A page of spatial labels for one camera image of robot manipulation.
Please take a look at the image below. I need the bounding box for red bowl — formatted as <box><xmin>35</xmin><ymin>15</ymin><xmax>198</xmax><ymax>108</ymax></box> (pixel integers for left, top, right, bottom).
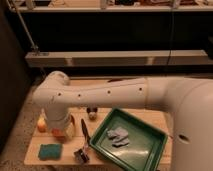
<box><xmin>51</xmin><ymin>114</ymin><xmax>76</xmax><ymax>142</ymax></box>

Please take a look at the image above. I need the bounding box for teal green sponge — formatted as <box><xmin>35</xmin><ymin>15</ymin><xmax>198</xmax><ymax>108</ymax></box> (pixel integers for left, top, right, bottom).
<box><xmin>38</xmin><ymin>144</ymin><xmax>62</xmax><ymax>160</ymax></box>

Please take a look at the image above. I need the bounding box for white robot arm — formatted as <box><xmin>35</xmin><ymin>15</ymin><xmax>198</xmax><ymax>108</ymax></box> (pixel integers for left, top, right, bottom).
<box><xmin>33</xmin><ymin>71</ymin><xmax>213</xmax><ymax>171</ymax></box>

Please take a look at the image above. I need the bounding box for small dark round toy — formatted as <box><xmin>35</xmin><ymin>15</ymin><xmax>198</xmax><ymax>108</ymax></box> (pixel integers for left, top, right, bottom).
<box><xmin>86</xmin><ymin>108</ymin><xmax>98</xmax><ymax>120</ymax></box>

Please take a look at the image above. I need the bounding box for wooden shelf beam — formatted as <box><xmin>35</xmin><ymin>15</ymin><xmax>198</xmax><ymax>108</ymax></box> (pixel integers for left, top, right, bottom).
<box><xmin>25</xmin><ymin>50</ymin><xmax>213</xmax><ymax>67</ymax></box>

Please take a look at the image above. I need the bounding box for grey crumpled cloth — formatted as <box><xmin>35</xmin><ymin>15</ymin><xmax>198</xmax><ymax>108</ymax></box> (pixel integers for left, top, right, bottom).
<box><xmin>107</xmin><ymin>127</ymin><xmax>129</xmax><ymax>147</ymax></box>

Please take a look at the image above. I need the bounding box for green plastic tray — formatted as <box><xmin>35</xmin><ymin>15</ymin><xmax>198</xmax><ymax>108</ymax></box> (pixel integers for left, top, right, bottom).
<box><xmin>90</xmin><ymin>108</ymin><xmax>167</xmax><ymax>171</ymax></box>

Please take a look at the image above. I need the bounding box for yellow orange fruit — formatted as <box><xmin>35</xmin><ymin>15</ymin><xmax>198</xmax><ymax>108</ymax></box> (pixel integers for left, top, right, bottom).
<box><xmin>37</xmin><ymin>117</ymin><xmax>47</xmax><ymax>133</ymax></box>

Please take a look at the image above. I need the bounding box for metal diagonal pole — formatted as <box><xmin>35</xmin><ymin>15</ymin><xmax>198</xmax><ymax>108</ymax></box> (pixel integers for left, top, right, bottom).
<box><xmin>11</xmin><ymin>0</ymin><xmax>47</xmax><ymax>79</ymax></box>

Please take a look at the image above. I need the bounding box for black handled brush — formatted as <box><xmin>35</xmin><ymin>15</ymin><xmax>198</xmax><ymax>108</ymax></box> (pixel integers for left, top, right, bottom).
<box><xmin>74</xmin><ymin>120</ymin><xmax>90</xmax><ymax>164</ymax></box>

